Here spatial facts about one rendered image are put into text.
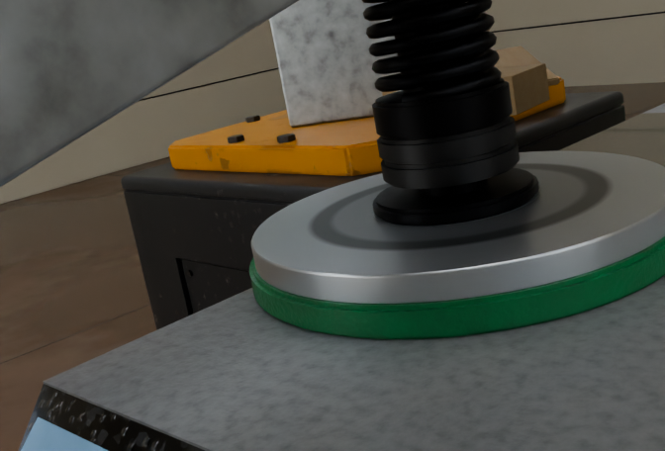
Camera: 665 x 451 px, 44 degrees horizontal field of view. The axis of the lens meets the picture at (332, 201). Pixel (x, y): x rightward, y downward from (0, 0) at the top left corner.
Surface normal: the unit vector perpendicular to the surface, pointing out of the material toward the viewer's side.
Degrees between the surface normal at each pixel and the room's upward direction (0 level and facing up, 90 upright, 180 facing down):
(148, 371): 0
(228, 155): 90
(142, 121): 90
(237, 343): 0
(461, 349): 0
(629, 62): 90
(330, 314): 90
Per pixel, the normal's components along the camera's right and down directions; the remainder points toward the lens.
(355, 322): -0.54, 0.29
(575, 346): -0.18, -0.96
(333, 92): -0.28, 0.27
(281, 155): -0.71, 0.28
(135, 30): 0.73, 0.03
